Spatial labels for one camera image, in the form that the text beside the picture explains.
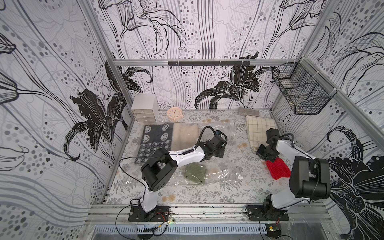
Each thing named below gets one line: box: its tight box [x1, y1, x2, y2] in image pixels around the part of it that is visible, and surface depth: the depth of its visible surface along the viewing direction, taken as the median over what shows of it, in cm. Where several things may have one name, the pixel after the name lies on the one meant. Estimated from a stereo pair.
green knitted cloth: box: [183, 162, 207, 184], surface depth 84 cm
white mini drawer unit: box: [130, 94, 159, 123], surface depth 110 cm
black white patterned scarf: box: [134, 122, 174, 165], surface depth 100 cm
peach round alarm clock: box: [167, 107, 183, 122], surface depth 114 cm
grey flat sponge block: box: [238, 107, 260, 117], surface depth 117 cm
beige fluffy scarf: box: [170, 122, 199, 151], surface depth 101 cm
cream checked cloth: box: [246, 115, 276, 153], surface depth 106 cm
